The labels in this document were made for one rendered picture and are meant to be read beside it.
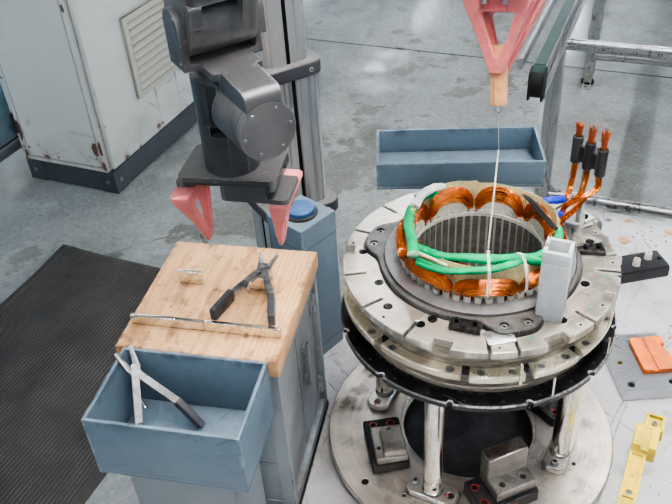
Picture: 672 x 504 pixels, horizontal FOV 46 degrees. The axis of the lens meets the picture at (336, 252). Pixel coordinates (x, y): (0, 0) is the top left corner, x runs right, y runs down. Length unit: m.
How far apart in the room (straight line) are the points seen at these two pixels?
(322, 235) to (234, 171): 0.37
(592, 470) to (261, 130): 0.66
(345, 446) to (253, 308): 0.28
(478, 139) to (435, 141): 0.07
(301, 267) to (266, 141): 0.31
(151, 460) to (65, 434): 1.48
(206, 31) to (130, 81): 2.52
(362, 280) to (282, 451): 0.23
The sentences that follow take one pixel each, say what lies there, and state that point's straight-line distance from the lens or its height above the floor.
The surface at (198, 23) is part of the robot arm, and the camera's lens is 0.72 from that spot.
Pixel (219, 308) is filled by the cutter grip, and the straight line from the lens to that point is 0.91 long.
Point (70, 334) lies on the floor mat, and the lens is 2.64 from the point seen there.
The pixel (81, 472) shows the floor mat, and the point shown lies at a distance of 2.24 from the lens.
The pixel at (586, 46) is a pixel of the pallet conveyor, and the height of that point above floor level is 0.68.
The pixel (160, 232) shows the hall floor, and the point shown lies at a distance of 3.00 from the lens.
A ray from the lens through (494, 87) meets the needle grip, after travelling 0.83.
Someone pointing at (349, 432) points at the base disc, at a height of 0.80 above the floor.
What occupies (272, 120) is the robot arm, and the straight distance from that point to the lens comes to 0.71.
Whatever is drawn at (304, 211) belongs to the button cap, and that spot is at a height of 1.04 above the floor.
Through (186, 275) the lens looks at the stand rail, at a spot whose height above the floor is 1.08.
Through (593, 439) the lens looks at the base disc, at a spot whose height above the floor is 0.80.
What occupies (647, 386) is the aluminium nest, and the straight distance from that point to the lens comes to 1.25.
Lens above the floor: 1.67
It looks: 37 degrees down
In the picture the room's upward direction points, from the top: 4 degrees counter-clockwise
